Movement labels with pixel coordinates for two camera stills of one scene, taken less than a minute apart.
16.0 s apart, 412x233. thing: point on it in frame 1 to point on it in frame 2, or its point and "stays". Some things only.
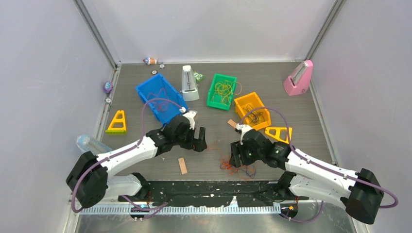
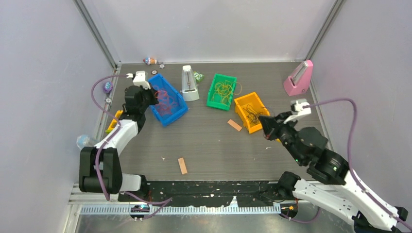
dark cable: x=254 y=116 stays
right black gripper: x=237 y=148 to x=271 y=124
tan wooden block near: x=182 y=165 stays
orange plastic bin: x=257 y=119 stays
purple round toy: x=108 y=87 stays
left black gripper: x=197 y=144 to x=151 y=92
